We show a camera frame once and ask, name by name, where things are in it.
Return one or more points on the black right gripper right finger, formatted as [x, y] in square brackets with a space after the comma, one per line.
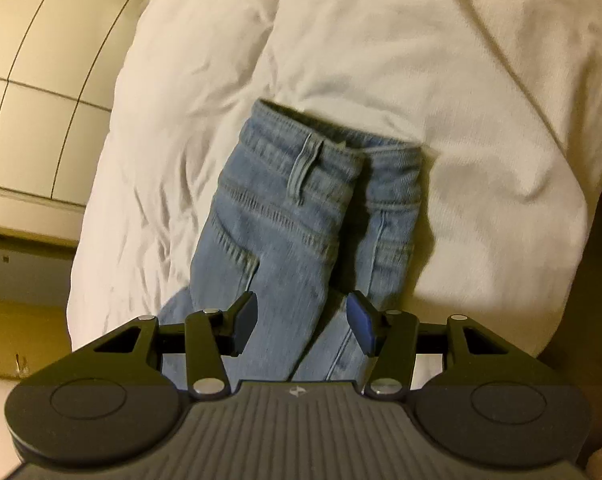
[470, 392]

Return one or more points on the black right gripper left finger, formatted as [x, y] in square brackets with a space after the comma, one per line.
[121, 395]

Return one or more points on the blue denim jeans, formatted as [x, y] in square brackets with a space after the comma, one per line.
[304, 213]

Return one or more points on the white duvet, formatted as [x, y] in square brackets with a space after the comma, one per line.
[504, 97]

